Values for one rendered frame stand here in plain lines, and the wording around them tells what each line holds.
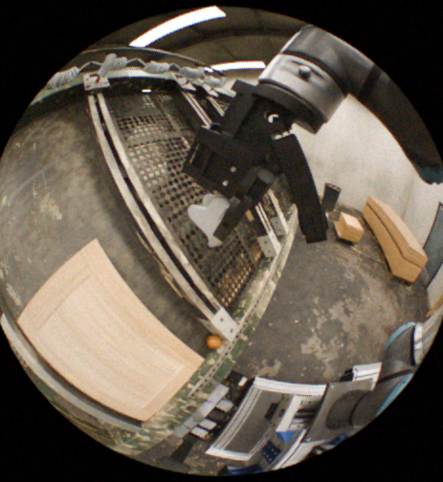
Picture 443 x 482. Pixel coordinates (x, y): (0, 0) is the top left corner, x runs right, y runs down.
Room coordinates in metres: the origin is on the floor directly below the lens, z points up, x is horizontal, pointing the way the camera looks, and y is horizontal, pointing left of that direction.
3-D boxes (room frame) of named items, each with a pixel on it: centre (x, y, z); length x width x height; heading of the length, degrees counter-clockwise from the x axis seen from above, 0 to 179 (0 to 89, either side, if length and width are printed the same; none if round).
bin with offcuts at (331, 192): (3.24, -2.83, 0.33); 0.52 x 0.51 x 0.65; 155
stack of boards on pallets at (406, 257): (1.59, -4.05, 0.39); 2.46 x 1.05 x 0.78; 155
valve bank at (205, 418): (-0.18, 0.03, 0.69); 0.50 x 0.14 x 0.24; 148
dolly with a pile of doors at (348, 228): (1.99, -2.46, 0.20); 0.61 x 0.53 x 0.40; 155
